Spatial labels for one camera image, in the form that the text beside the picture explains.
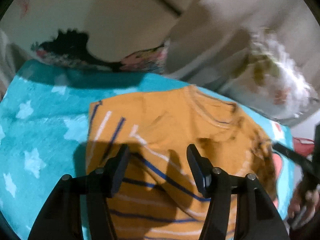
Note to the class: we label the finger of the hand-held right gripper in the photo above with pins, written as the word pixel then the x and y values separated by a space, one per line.
pixel 292 155

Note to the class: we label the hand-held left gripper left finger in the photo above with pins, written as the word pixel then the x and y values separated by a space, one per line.
pixel 119 175

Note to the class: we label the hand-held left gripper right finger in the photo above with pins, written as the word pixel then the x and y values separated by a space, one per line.
pixel 200 175

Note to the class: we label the yellow striped shirt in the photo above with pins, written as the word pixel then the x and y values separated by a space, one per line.
pixel 170 120

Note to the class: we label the person's right hand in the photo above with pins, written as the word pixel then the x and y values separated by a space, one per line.
pixel 312 198

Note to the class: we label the red cloth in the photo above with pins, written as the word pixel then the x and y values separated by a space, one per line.
pixel 303 146

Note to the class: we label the white floral ruffled pillow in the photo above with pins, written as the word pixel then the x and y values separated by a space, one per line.
pixel 287 80

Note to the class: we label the turquoise printed blanket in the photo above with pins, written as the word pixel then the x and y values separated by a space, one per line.
pixel 37 120

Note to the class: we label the white curtain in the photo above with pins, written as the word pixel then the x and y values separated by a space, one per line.
pixel 200 42

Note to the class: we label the dark patterned cloth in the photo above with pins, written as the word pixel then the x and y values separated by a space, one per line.
pixel 70 42

